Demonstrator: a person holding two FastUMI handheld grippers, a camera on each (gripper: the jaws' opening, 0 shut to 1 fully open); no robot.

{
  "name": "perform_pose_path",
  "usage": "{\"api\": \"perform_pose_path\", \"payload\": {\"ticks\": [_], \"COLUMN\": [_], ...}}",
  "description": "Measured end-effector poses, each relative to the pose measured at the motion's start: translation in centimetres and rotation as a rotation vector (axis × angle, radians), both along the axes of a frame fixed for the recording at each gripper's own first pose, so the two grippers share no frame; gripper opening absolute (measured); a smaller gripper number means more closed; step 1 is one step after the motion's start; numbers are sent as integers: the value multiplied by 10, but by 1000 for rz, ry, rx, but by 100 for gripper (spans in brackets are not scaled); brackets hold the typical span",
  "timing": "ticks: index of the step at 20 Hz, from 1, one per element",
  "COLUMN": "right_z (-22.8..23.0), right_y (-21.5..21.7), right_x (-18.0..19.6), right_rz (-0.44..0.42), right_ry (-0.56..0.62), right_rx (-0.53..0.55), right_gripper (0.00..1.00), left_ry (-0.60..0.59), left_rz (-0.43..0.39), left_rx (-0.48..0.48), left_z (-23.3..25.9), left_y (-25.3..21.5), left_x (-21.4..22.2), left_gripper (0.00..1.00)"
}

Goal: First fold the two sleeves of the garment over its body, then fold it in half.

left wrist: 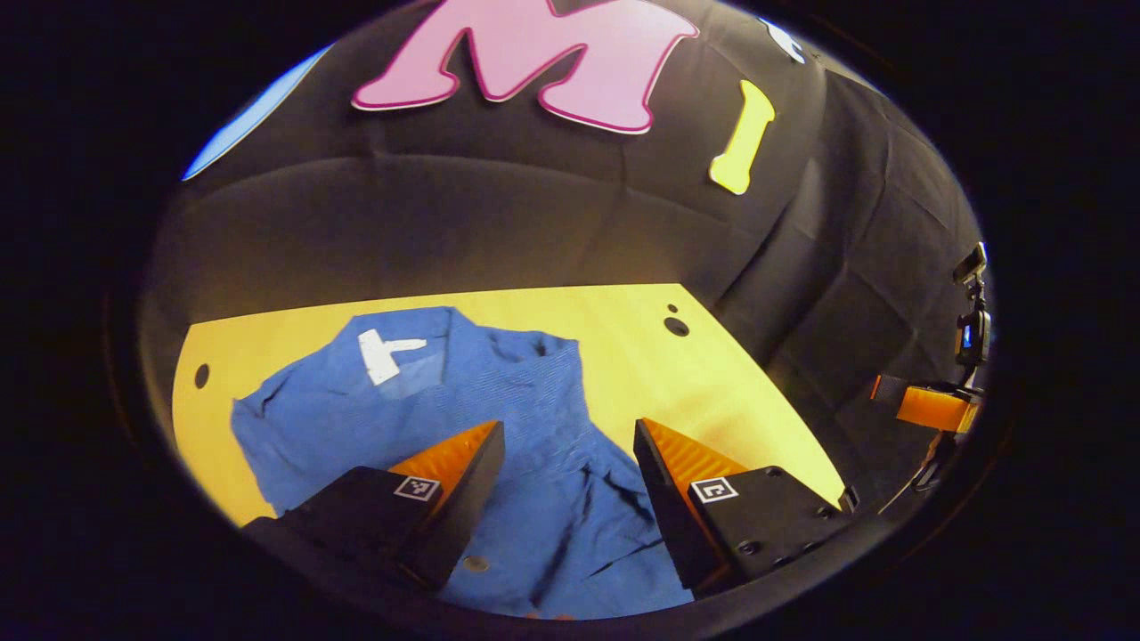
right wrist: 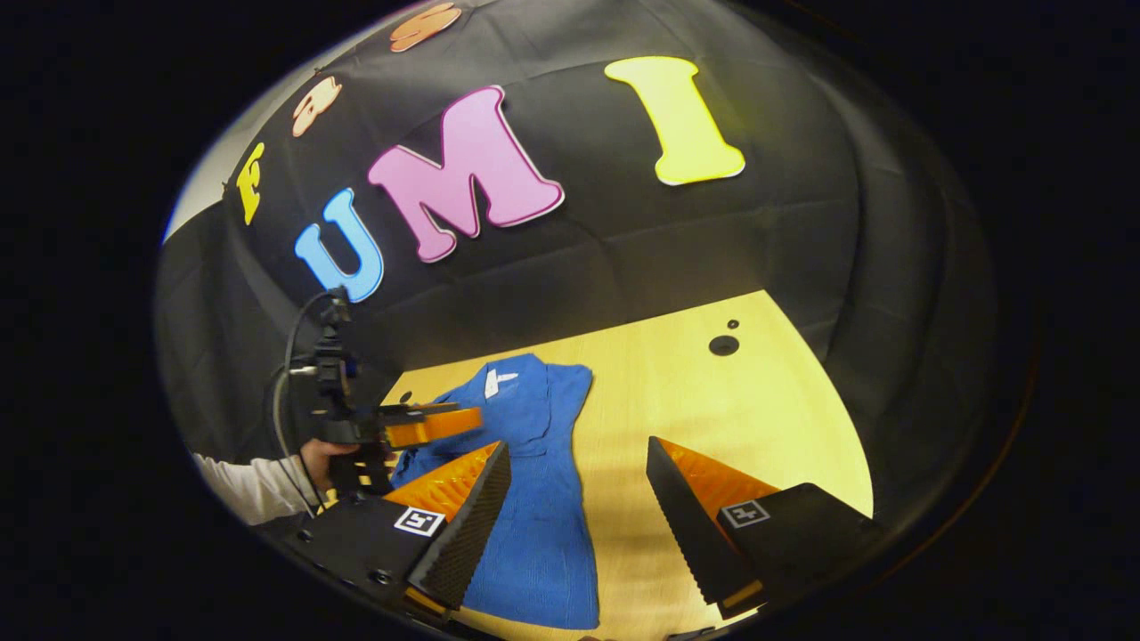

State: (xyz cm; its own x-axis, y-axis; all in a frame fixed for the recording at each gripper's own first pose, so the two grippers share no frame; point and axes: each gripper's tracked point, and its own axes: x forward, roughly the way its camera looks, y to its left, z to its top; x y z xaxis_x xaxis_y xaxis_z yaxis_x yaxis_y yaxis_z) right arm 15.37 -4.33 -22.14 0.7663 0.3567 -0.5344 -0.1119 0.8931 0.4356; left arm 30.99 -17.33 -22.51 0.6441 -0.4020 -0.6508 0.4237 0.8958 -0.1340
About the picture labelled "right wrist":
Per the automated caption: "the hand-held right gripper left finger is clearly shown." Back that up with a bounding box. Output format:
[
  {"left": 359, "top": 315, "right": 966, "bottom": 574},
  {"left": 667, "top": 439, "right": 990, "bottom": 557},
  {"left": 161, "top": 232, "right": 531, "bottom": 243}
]
[{"left": 263, "top": 439, "right": 513, "bottom": 624}]

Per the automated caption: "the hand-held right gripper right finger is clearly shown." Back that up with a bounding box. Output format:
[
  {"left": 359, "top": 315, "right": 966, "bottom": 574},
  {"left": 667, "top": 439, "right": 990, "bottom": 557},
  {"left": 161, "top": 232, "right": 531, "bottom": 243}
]
[{"left": 646, "top": 434, "right": 887, "bottom": 621}]

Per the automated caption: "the blue button-up shirt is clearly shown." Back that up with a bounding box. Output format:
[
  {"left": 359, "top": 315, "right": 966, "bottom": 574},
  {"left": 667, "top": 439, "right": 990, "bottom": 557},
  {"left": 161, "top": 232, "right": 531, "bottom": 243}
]
[{"left": 389, "top": 353, "right": 600, "bottom": 631}]

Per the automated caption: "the black cable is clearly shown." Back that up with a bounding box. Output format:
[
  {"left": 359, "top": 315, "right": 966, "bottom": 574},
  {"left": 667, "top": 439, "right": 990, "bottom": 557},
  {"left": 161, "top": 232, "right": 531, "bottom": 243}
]
[{"left": 270, "top": 290, "right": 338, "bottom": 517}]

